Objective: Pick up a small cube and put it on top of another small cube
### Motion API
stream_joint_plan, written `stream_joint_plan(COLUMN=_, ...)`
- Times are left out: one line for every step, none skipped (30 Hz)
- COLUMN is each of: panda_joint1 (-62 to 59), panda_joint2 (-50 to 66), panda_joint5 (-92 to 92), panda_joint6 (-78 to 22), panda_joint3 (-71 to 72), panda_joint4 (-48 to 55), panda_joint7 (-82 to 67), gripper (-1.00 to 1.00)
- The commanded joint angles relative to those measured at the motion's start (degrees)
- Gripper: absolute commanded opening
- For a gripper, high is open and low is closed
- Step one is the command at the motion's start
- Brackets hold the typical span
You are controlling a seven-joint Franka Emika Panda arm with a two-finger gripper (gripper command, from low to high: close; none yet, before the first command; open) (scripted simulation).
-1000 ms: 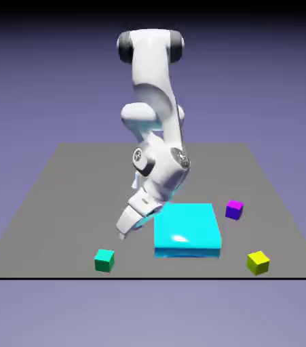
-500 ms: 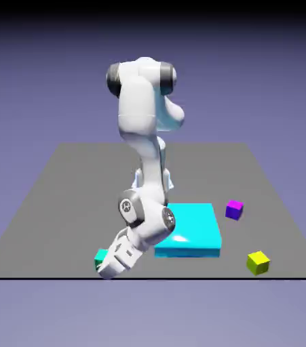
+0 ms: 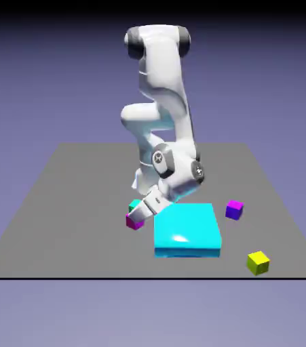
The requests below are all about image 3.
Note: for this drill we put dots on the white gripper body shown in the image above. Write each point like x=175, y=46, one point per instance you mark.
x=141, y=212

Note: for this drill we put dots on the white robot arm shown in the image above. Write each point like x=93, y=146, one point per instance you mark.
x=166, y=108

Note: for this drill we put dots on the small teal cube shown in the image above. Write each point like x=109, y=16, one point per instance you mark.
x=134, y=205

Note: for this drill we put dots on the small magenta cube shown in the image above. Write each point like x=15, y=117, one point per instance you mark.
x=134, y=224

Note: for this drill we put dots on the small purple cube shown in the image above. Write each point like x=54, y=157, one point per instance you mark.
x=234, y=210

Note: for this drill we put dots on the small yellow cube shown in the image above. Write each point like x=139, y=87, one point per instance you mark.
x=258, y=262

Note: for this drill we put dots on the large cyan box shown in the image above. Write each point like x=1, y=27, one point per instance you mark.
x=186, y=227

